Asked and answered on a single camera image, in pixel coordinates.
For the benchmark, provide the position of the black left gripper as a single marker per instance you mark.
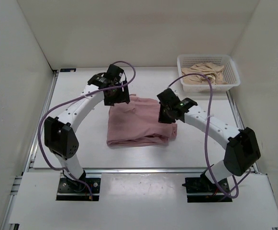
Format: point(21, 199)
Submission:
point(124, 97)

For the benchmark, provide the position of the beige trousers in basket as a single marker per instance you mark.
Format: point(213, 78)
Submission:
point(212, 71)

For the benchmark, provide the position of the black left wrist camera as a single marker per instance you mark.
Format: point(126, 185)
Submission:
point(112, 77)

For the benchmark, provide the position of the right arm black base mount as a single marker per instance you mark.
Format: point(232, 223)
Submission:
point(200, 192)

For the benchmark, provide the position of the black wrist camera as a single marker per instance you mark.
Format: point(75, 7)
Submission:
point(112, 77)
point(169, 101)

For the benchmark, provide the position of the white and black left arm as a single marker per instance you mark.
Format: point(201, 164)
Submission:
point(60, 132)

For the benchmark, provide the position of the pink trousers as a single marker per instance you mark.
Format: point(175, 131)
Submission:
point(135, 124)

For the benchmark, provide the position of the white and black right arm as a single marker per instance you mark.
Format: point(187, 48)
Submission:
point(240, 145)

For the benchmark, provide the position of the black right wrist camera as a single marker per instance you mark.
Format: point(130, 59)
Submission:
point(169, 101)

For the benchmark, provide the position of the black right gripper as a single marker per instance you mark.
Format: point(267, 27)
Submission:
point(161, 119)

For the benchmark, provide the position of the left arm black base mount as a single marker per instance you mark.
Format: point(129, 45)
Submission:
point(68, 192)

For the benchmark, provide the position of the white perforated plastic basket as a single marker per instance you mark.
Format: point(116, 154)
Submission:
point(230, 73)

